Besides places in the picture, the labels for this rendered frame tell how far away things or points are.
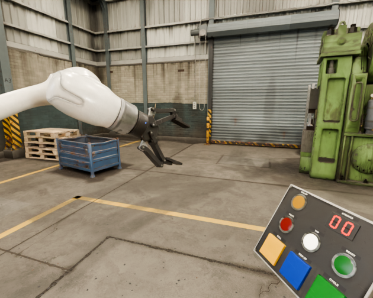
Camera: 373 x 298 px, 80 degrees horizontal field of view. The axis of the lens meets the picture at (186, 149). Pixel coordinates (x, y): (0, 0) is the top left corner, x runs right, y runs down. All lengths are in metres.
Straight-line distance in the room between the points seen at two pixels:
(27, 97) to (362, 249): 0.93
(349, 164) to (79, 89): 4.84
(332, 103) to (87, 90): 4.75
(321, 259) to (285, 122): 7.39
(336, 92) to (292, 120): 3.22
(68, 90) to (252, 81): 7.64
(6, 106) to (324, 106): 4.77
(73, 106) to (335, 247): 0.75
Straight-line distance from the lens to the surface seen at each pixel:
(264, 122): 8.02
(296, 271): 0.80
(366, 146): 5.06
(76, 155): 5.20
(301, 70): 8.12
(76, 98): 0.57
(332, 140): 5.09
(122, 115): 0.60
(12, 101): 0.72
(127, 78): 9.66
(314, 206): 0.81
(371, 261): 0.72
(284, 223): 0.85
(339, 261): 0.74
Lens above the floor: 1.49
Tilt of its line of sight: 12 degrees down
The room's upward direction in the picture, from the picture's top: straight up
